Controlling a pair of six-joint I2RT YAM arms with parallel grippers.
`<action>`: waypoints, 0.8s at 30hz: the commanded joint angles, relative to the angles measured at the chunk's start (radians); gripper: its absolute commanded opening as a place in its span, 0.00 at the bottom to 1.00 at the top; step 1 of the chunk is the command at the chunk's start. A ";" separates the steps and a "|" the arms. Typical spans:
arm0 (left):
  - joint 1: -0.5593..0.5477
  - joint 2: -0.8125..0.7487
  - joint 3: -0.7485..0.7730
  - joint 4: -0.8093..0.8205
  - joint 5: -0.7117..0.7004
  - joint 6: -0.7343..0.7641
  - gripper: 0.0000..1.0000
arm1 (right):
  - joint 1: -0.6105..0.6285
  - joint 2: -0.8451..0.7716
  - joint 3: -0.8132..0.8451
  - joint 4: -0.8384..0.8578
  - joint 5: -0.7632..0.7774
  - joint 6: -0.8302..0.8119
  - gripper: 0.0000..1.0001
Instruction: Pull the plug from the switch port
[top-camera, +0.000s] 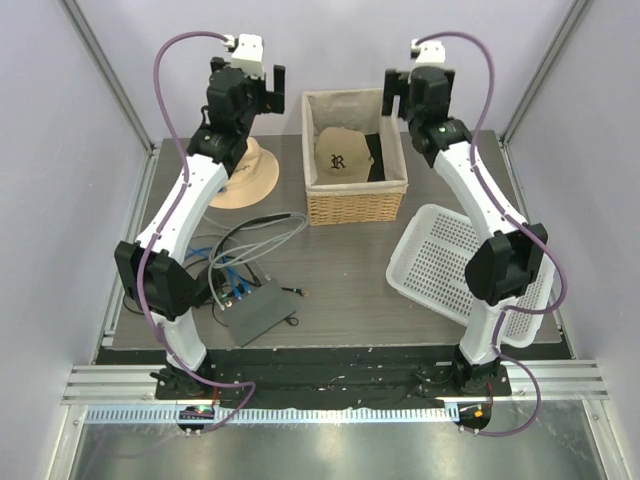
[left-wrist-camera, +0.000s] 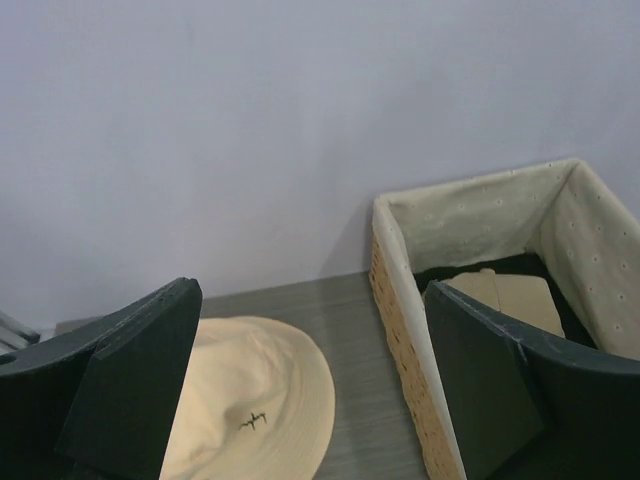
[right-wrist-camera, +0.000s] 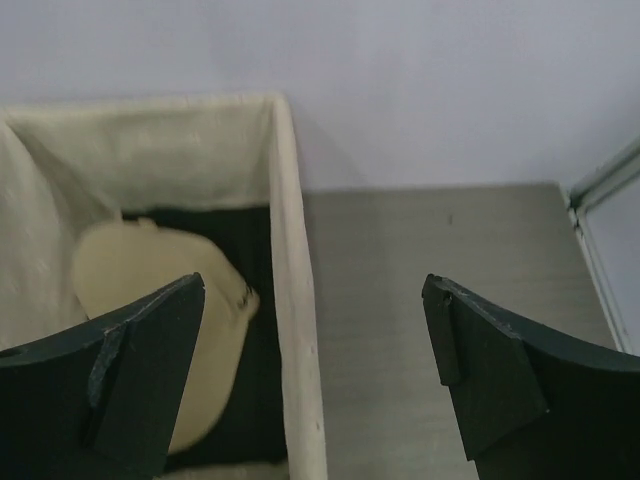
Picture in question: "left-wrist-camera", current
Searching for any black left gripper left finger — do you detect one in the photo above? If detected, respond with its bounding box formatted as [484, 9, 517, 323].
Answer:
[1, 278, 202, 479]

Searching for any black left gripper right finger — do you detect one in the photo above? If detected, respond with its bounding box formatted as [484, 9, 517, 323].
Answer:
[425, 282, 639, 479]

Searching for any tan baseball cap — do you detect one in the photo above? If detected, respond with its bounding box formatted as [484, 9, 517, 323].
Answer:
[444, 268, 565, 338]

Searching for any beige bucket hat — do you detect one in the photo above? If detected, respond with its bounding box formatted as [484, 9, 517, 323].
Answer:
[160, 316, 336, 480]

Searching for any wicker basket with liner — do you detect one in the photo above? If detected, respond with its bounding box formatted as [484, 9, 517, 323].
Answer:
[370, 159, 639, 479]

